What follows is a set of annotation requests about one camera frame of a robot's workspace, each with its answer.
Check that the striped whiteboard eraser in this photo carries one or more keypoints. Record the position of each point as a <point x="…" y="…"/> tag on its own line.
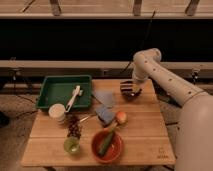
<point x="126" y="87"/>

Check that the white plastic scraper tool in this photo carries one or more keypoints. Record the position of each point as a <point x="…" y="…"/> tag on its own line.
<point x="76" y="92"/>

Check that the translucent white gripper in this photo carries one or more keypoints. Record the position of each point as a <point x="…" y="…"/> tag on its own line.
<point x="138" y="81"/>

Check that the light blue cloth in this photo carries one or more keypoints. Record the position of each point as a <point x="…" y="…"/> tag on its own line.
<point x="105" y="97"/>

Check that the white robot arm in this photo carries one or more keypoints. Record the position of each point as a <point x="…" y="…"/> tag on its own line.
<point x="194" y="143"/>

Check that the green plastic tray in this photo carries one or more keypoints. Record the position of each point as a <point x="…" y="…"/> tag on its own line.
<point x="59" y="89"/>

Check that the peach coloured apple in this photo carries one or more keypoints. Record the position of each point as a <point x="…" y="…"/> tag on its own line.
<point x="121" y="118"/>

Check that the white cylindrical cup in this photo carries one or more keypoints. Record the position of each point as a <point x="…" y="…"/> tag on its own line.
<point x="57" y="112"/>

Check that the blue sponge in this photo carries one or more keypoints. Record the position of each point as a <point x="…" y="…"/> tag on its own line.
<point x="104" y="114"/>

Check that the dark purple bowl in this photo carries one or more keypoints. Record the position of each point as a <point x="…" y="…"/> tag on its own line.
<point x="131" y="97"/>

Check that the green cucumber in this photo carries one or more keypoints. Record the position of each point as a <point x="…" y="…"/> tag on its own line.
<point x="105" y="143"/>

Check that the green small cup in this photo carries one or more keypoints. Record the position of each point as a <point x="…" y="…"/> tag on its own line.
<point x="71" y="145"/>

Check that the orange bowl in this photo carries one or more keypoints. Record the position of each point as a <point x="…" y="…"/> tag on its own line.
<point x="114" y="151"/>

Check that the metal spoon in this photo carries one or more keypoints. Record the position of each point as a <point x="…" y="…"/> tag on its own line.
<point x="86" y="118"/>

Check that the dark red grape bunch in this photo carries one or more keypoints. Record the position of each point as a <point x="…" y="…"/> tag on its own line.
<point x="73" y="127"/>

